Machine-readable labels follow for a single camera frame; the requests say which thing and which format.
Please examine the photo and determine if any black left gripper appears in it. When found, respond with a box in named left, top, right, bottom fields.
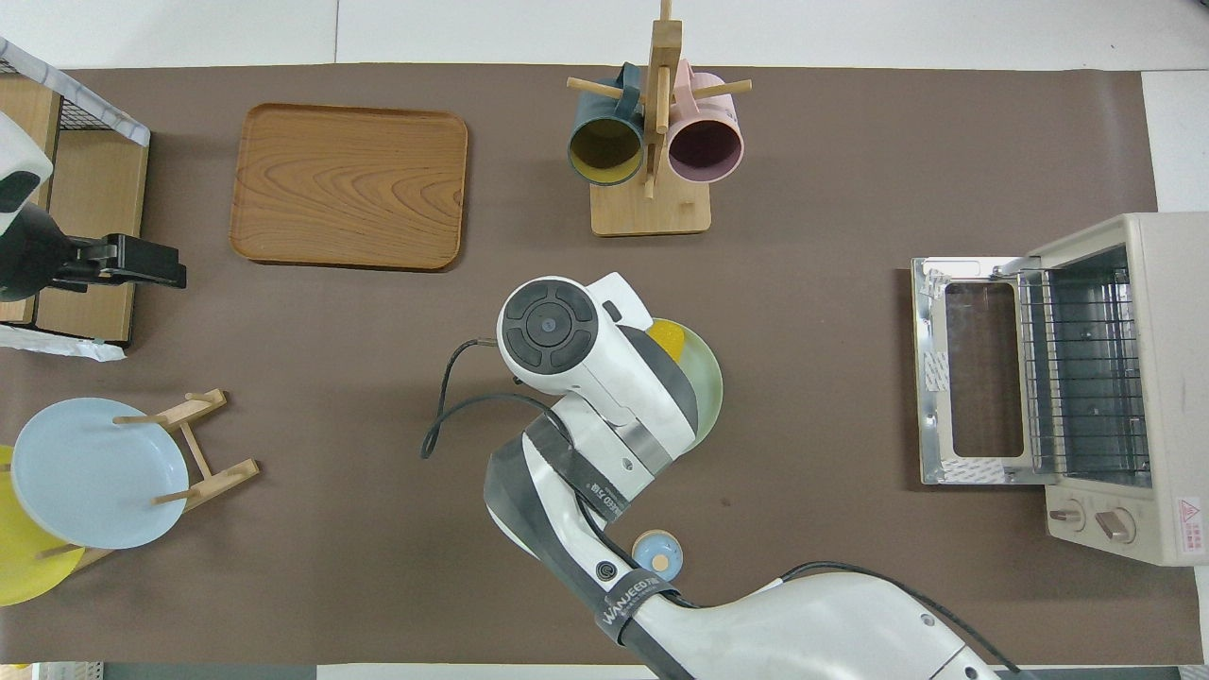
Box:
left=55, top=236, right=187, bottom=289

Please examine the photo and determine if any yellow corn cob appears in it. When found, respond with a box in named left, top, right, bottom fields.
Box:
left=650, top=321, right=692, bottom=366

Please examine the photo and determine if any pale green plate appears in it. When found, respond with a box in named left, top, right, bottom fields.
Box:
left=650, top=318, right=725, bottom=454

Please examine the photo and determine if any glass oven door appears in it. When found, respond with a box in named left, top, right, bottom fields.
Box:
left=911, top=257, right=1049, bottom=487

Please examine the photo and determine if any cream toaster oven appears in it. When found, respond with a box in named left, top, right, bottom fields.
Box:
left=1025, top=212, right=1209, bottom=568

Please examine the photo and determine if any wooden step shelf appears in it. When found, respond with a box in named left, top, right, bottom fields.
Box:
left=0, top=74, right=150, bottom=343

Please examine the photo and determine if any wooden serving tray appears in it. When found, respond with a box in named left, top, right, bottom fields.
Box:
left=230, top=102, right=469, bottom=273

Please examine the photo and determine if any light blue plate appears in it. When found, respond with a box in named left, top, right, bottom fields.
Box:
left=10, top=398, right=190, bottom=551

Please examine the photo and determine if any wooden plate rack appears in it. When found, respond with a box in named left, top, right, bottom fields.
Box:
left=38, top=388, right=262, bottom=573

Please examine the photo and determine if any yellow plate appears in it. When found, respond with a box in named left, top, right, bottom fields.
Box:
left=0, top=444, right=86, bottom=607

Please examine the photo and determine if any dark teal mug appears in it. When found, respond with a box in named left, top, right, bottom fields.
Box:
left=567, top=63, right=647, bottom=188

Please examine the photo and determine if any wooden mug tree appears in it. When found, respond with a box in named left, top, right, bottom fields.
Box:
left=567, top=0, right=754, bottom=237

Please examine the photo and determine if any pink mug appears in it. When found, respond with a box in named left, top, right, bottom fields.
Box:
left=666, top=59, right=746, bottom=185

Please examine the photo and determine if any small blue lidded jar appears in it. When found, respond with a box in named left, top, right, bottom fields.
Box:
left=631, top=529, right=684, bottom=583

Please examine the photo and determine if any brown table mat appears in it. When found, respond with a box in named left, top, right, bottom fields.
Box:
left=0, top=64, right=1205, bottom=667

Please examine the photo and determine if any metal oven wire rack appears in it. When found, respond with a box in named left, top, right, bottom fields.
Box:
left=1018, top=269, right=1151, bottom=476

